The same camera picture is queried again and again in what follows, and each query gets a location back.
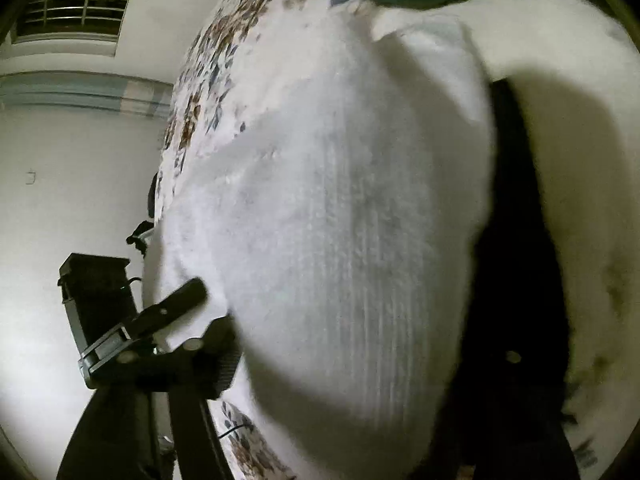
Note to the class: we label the grey striped curtain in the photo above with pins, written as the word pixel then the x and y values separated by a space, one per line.
pixel 92 91

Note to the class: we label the black folded garment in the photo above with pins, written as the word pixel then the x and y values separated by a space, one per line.
pixel 502 417

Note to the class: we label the barred window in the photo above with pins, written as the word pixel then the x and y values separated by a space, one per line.
pixel 69 19

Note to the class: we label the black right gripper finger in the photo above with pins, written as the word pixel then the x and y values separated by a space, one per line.
pixel 155 408

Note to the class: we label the floral bed blanket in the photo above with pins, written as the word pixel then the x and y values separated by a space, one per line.
pixel 575 72

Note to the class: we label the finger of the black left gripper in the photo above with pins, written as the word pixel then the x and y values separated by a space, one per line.
pixel 186 298

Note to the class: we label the white knit garment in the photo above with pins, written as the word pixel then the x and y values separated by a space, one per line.
pixel 336 229

